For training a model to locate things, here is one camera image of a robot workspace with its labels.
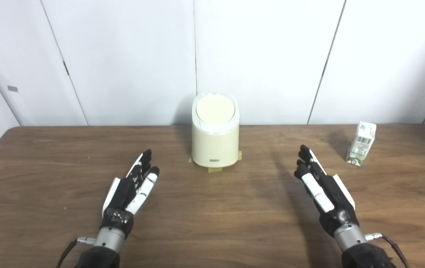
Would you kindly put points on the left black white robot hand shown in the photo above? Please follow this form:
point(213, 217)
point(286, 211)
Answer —
point(123, 197)

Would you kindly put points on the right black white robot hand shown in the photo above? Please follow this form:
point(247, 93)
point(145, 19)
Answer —
point(333, 201)

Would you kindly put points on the white green milk carton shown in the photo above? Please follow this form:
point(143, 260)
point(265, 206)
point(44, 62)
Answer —
point(361, 143)

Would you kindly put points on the round cream bin lid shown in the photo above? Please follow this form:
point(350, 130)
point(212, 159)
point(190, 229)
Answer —
point(215, 108)

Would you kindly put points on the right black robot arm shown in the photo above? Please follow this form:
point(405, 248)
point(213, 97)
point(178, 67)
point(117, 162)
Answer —
point(361, 255)

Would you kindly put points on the cream-colored bin body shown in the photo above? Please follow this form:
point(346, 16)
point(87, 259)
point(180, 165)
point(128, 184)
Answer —
point(215, 147)

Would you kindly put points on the black wall panel hinge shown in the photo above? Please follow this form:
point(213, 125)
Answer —
point(66, 69)

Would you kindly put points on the small grey wall label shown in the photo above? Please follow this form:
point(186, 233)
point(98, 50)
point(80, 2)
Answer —
point(12, 88)

